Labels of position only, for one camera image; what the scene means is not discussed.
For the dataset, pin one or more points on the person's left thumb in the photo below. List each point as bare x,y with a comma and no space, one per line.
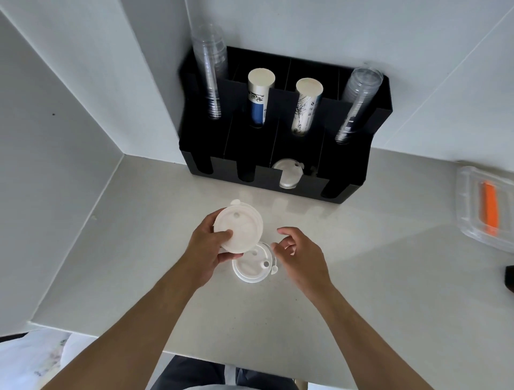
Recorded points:
224,235

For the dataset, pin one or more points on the black cup and lid organizer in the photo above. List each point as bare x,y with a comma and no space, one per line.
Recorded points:
349,168

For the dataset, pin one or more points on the black object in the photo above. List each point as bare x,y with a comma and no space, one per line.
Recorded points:
510,279

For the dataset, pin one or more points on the short stack of clear cups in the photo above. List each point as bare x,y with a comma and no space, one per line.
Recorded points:
357,100

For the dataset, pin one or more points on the person's left forearm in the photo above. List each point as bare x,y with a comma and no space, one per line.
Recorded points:
132,333

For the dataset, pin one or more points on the person's right hand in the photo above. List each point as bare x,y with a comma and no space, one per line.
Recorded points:
309,261

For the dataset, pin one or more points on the clear plastic container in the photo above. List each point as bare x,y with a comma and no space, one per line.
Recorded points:
468,201

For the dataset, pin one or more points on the white plastic cup lid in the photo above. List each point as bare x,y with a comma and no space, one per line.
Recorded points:
243,225
251,269

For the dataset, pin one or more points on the person's right forearm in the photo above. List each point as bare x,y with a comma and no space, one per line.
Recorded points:
361,341

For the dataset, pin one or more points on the person's left hand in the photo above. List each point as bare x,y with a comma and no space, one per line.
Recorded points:
200,253

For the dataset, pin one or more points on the paper cup stack sketch print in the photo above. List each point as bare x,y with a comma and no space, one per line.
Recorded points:
306,106

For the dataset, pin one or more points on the orange tool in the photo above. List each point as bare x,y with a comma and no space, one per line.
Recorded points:
490,209

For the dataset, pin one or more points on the stack of white lids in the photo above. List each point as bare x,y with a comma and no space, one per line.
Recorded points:
287,174

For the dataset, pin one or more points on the person's right thumb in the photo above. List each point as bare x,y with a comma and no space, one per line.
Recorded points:
283,248

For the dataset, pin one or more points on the tall stack of clear cups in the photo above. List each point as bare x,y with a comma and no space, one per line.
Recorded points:
209,68

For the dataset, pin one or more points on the paper cup stack blue print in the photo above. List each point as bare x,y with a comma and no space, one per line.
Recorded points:
259,100

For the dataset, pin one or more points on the white patterned cloth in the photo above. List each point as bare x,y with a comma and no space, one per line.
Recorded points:
32,361

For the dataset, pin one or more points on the person's dark trousers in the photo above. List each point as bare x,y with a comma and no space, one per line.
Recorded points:
192,375

